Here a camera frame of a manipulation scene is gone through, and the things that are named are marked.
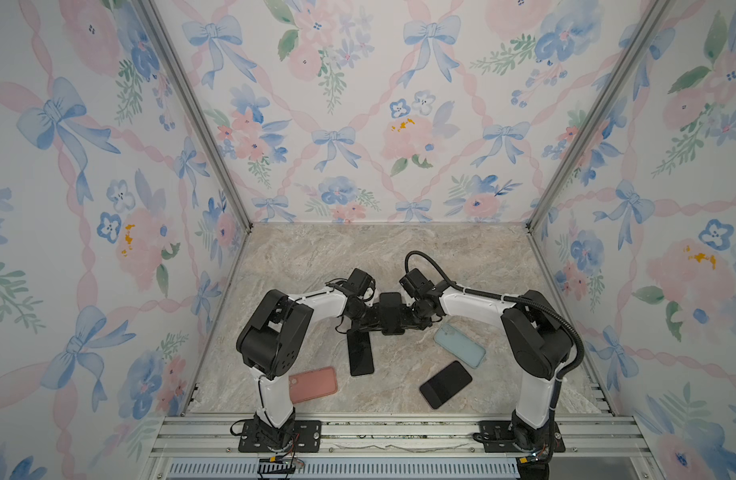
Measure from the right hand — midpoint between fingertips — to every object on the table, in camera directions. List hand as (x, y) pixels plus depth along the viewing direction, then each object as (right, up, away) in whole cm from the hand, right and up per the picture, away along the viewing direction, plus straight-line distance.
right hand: (398, 323), depth 93 cm
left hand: (-3, 0, -2) cm, 4 cm away
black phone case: (-3, +4, -9) cm, 11 cm away
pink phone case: (-25, -15, -11) cm, 31 cm away
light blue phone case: (+19, -6, -3) cm, 20 cm away
